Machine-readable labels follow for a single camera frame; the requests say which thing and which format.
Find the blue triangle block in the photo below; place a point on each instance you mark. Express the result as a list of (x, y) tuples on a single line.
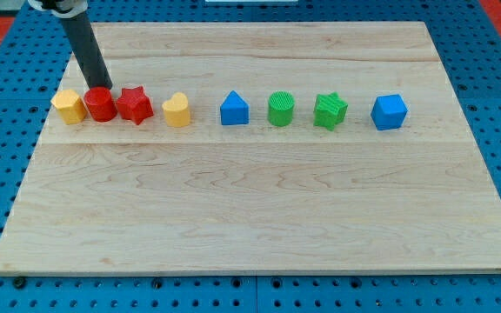
[(234, 110)]

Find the green cylinder block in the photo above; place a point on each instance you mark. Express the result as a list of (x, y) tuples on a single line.
[(280, 108)]

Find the yellow heart block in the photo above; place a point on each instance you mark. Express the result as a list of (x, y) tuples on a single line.
[(177, 110)]

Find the green star block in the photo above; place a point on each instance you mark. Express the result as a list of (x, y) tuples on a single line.
[(329, 110)]

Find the red star block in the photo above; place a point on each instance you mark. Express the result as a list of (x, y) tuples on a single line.
[(133, 104)]

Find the light wooden board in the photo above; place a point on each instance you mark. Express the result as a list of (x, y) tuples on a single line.
[(120, 199)]

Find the blue cube block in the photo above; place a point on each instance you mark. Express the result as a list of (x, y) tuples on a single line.
[(389, 112)]

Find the red cylinder block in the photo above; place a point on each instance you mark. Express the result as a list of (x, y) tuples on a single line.
[(100, 104)]

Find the yellow hexagon block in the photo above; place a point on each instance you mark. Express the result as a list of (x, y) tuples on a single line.
[(69, 106)]

